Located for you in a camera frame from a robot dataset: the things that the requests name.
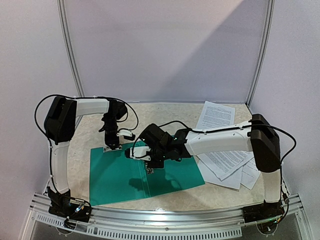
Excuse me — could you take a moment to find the right aluminium frame post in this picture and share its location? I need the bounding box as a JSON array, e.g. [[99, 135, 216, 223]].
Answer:
[[245, 0, 275, 109]]

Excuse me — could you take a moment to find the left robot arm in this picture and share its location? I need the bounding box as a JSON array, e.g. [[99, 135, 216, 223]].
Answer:
[[44, 95, 135, 196]]

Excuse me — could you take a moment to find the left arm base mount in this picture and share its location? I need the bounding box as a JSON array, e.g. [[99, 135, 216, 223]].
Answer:
[[48, 191, 92, 223]]

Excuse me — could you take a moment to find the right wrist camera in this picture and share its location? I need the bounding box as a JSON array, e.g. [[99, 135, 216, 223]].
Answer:
[[124, 146, 151, 161]]

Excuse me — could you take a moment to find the left aluminium frame post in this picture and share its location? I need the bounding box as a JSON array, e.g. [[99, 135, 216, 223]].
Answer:
[[56, 0, 85, 97]]

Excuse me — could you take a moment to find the aluminium frame post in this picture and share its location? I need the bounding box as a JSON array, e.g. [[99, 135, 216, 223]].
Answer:
[[56, 0, 85, 97], [245, 0, 275, 109]]

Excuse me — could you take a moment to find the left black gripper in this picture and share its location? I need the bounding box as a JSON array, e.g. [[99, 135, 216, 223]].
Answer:
[[103, 114, 120, 148]]

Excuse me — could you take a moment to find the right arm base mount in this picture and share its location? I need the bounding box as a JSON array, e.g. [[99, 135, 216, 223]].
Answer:
[[241, 200, 290, 224]]

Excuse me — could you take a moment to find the printed paper sheet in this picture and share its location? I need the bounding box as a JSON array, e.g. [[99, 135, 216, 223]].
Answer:
[[199, 162, 242, 190], [197, 150, 254, 181], [195, 101, 235, 129], [240, 158, 261, 190]]

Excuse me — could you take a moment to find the folder spine metal clip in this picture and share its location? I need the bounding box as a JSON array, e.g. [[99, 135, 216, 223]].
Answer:
[[144, 161, 154, 175]]

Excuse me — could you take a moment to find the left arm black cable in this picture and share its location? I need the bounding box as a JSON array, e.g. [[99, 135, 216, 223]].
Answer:
[[34, 94, 140, 186]]

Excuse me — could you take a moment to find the aluminium front rail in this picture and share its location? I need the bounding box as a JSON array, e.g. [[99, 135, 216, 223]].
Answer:
[[22, 194, 311, 240]]

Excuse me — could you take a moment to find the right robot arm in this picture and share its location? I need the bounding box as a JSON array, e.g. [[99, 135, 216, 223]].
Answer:
[[131, 114, 281, 218]]

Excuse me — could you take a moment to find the folder cover metal clip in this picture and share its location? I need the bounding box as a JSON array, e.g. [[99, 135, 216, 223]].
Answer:
[[103, 144, 123, 153]]

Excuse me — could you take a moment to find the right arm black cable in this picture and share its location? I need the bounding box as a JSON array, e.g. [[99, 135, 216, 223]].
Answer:
[[132, 120, 298, 203]]

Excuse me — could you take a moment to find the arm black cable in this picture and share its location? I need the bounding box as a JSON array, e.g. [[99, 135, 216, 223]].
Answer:
[[34, 94, 140, 186], [132, 120, 298, 203]]

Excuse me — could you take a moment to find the green file folder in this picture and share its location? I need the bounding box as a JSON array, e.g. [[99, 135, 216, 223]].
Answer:
[[89, 147, 205, 206]]

